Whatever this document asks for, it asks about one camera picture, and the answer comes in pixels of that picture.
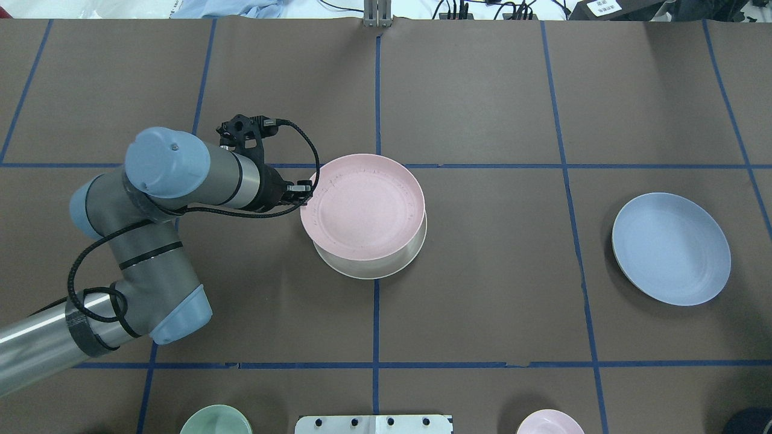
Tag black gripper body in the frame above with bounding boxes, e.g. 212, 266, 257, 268
259, 164, 291, 213

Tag pink plate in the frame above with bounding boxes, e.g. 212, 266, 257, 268
300, 154, 425, 261

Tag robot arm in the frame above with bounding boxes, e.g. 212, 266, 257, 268
2, 115, 318, 396

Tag cream plate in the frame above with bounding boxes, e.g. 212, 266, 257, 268
313, 213, 428, 280

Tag light blue shirt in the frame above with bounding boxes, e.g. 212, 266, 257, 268
170, 1, 285, 19

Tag black power strip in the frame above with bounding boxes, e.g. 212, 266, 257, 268
432, 1, 538, 21

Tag green bowl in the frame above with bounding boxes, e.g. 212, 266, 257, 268
179, 404, 253, 433

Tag clear plastic bag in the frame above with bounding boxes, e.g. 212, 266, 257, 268
79, 1, 184, 19

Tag pink bowl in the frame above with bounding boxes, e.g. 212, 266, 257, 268
516, 409, 584, 434

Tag small black box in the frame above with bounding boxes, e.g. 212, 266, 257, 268
568, 1, 677, 22

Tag blue plate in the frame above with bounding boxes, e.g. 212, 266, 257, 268
610, 192, 732, 307

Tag dark blue pot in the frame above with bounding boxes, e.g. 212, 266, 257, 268
721, 407, 771, 433

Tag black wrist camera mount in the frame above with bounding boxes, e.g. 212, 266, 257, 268
216, 115, 279, 164

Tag aluminium frame post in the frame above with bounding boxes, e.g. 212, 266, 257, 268
363, 0, 393, 28

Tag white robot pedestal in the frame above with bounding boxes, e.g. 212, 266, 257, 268
294, 414, 454, 433

